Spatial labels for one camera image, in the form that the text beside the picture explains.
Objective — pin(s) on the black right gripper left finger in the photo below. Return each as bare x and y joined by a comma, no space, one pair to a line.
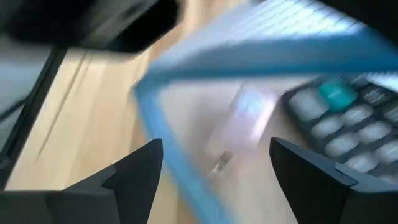
77,208

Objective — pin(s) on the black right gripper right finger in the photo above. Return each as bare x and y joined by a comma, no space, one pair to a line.
326,202

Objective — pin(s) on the black desk calculator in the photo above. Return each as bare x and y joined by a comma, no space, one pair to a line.
335,124

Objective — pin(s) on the white mesh pouch blue zipper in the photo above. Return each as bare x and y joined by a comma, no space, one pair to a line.
248,56

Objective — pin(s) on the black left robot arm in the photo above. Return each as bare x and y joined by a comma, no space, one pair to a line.
93,21

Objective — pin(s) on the black aluminium table frame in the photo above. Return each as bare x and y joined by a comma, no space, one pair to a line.
28,115

